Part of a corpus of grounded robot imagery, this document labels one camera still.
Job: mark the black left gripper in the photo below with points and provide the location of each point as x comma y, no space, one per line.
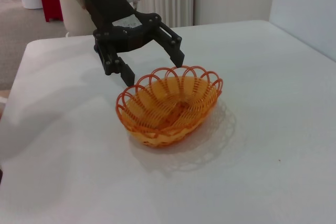
110,11

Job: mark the orange woven plastic basket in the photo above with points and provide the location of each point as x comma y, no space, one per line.
170,132

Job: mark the white cylindrical column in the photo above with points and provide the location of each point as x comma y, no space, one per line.
73,20

